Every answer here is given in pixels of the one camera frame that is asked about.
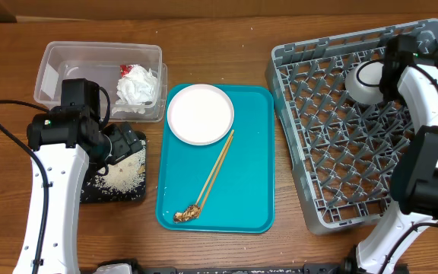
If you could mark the white tissue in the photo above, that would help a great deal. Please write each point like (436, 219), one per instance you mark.
(135, 91)

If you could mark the brown food scrap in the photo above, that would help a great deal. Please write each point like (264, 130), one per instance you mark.
(192, 212)

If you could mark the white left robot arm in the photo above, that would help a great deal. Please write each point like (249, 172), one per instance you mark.
(68, 145)

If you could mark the black food waste tray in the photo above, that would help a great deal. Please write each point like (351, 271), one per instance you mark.
(90, 194)

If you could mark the clear plastic waste bin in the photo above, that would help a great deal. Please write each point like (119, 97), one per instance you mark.
(102, 63)

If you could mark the wooden chopstick left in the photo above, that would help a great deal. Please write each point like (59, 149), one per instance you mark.
(215, 167)

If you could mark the red snack wrapper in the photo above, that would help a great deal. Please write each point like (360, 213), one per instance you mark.
(125, 69)

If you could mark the large white plate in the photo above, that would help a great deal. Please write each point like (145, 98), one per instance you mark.
(200, 114)

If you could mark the grey dishwasher rack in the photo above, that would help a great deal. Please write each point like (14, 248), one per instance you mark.
(342, 152)

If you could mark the teal serving tray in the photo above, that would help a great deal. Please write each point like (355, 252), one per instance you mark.
(242, 199)

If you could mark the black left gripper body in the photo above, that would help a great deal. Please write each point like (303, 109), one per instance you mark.
(123, 144)

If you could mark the pile of white rice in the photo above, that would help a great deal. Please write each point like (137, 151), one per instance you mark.
(126, 177)

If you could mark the grey-white bowl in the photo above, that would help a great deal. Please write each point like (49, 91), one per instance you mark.
(362, 83)

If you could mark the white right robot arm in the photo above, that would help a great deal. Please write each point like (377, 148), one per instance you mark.
(409, 76)

